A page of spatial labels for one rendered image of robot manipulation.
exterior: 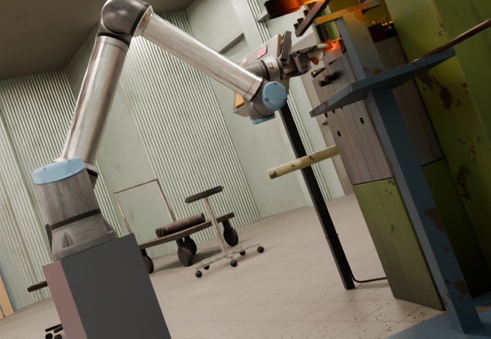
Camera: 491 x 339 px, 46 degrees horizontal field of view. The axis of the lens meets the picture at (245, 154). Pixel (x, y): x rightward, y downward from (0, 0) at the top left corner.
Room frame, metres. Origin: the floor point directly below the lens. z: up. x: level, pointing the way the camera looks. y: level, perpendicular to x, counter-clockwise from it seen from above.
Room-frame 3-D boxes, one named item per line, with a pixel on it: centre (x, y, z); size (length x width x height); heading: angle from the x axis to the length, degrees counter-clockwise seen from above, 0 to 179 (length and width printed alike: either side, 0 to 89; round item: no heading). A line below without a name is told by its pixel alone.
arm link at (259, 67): (2.07, -0.11, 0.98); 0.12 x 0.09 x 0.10; 102
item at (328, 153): (2.49, -0.28, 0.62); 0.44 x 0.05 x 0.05; 102
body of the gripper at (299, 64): (2.11, -0.28, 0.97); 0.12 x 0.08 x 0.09; 102
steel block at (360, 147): (2.16, -0.66, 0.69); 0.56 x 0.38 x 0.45; 102
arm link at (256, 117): (2.06, -0.11, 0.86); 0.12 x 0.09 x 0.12; 18
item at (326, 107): (1.65, -0.42, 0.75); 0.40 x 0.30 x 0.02; 10
